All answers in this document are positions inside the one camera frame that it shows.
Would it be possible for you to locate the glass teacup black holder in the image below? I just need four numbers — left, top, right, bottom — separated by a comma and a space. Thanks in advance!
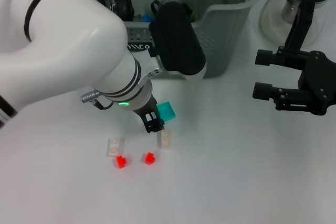
150, 0, 197, 23
112, 0, 136, 22

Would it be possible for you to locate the grey perforated storage bin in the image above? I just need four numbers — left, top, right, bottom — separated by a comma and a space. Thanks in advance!
70, 0, 263, 79

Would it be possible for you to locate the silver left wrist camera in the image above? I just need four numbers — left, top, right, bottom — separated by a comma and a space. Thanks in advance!
148, 2, 207, 81

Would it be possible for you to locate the translucent white building brick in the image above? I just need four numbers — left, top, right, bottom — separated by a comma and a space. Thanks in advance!
156, 130, 175, 149

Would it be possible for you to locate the glass pitcher black handle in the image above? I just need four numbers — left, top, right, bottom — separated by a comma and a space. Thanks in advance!
258, 0, 334, 50

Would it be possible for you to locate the small red building brick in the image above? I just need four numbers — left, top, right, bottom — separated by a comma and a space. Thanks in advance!
115, 155, 129, 169
141, 152, 156, 165

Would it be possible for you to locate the teal square plate brick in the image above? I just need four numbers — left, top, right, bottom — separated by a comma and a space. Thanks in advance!
156, 101, 177, 124

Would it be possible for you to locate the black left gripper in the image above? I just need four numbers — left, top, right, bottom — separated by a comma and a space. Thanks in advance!
132, 97, 166, 134

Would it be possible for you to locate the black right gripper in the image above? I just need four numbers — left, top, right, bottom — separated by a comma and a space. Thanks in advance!
252, 46, 336, 116

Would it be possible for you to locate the thin left wrist cable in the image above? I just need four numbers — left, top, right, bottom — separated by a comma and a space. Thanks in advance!
93, 99, 114, 111

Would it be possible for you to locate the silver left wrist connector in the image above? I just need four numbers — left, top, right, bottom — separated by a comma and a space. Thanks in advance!
80, 90, 102, 103

